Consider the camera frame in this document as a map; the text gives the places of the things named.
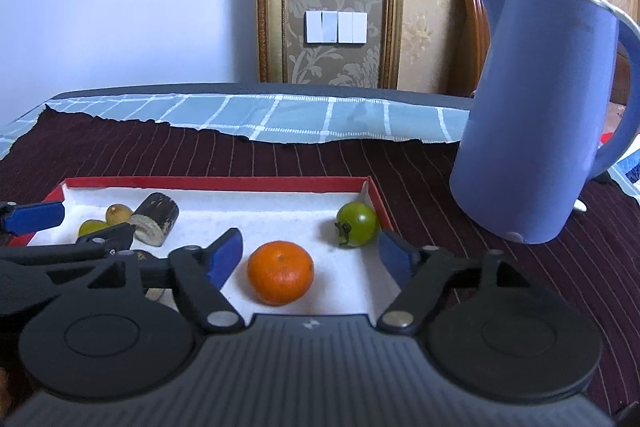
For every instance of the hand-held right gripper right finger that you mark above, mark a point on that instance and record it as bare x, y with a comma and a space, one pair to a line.
395, 257

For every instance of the shallow red cardboard box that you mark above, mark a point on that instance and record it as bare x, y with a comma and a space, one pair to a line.
325, 267

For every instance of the large orange tangerine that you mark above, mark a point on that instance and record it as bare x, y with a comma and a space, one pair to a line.
280, 272

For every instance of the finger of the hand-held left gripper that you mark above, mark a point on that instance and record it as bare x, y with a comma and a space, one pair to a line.
40, 216
107, 237

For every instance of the tan longan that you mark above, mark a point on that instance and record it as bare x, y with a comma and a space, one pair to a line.
118, 213

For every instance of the white wall switch panel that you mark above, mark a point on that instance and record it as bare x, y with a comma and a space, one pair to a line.
335, 27

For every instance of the dark sugarcane piece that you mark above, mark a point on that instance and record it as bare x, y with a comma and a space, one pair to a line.
156, 295
155, 217

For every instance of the blue electric kettle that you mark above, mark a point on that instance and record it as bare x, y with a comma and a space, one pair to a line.
525, 107

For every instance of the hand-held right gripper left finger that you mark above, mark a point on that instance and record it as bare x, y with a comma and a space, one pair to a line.
225, 257

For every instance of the light blue plaid sheet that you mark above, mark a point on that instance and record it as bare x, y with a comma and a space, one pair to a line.
300, 117

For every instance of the dark green tomato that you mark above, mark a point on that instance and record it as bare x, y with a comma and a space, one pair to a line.
357, 219

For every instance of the striped patchwork quilt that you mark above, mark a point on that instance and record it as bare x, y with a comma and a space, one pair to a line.
630, 172

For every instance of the brown wooden headboard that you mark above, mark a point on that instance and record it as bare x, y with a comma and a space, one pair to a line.
470, 32

